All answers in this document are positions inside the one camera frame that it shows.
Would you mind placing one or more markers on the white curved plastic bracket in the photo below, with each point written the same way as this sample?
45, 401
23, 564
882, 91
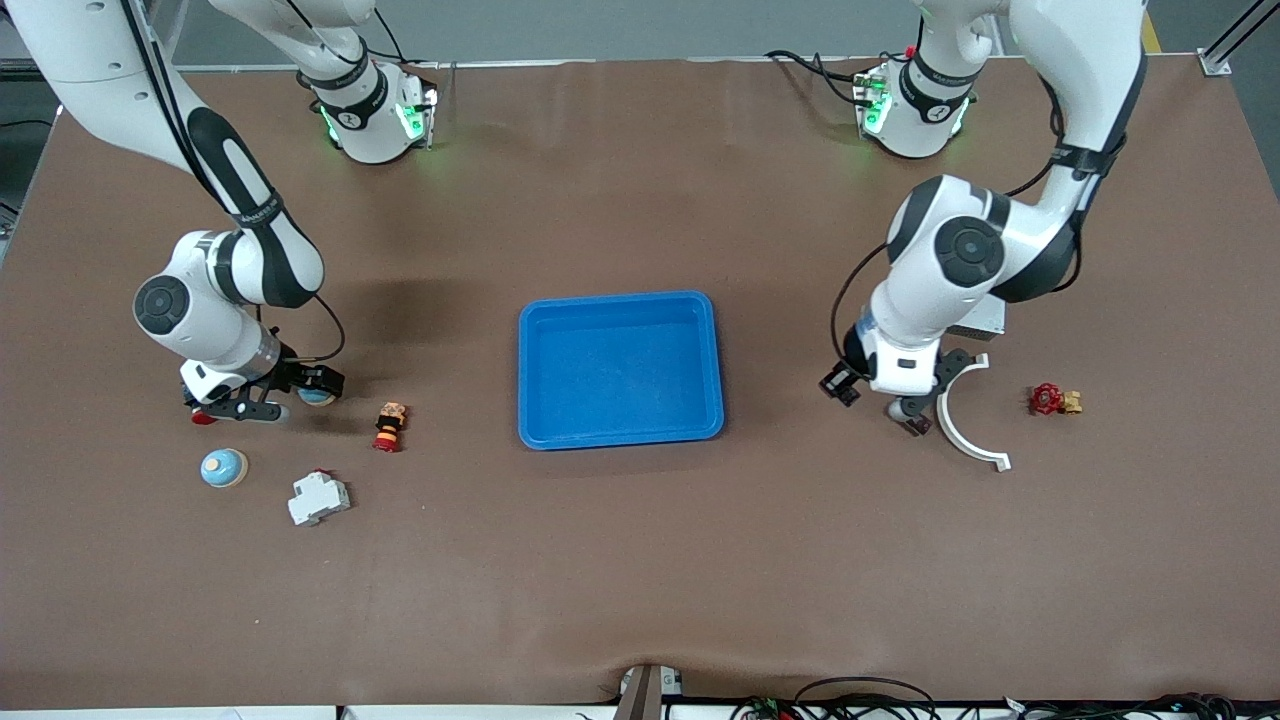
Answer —
960, 435

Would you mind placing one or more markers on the aluminium frame profile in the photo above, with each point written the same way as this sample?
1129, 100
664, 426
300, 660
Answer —
1215, 62

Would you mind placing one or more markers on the white circuit breaker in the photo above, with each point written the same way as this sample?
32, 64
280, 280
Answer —
318, 500

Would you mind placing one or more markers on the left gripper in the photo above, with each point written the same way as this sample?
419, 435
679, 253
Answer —
853, 363

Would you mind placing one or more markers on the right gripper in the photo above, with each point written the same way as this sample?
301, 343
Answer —
291, 371

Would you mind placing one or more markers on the grey metal edge bracket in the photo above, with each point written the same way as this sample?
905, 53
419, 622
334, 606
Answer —
648, 695

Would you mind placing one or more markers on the red push button black base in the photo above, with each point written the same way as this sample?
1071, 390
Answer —
203, 417

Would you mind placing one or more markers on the blue bell with cream button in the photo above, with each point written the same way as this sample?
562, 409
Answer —
318, 399
222, 468

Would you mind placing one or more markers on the brown table cover sheet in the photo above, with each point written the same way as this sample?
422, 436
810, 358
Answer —
640, 560

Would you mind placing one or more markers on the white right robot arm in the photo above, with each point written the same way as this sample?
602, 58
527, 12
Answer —
215, 335

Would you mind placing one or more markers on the silver metal box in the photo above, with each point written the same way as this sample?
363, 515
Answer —
992, 325

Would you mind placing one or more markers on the blue plastic tray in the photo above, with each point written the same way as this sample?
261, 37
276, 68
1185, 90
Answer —
620, 370

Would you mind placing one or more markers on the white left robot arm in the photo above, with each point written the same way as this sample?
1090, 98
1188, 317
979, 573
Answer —
920, 310

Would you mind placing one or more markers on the red yellow emergency stop button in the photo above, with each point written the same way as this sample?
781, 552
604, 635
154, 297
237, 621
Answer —
389, 425

